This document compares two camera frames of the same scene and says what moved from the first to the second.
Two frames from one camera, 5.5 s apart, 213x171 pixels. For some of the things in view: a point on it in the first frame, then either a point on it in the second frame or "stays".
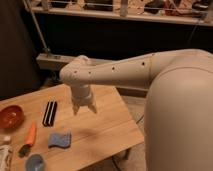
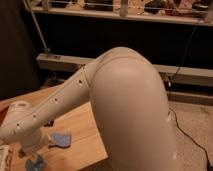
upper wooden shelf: (179, 11) stays
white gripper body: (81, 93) → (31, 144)
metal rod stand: (45, 48) stays
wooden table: (67, 140) stays
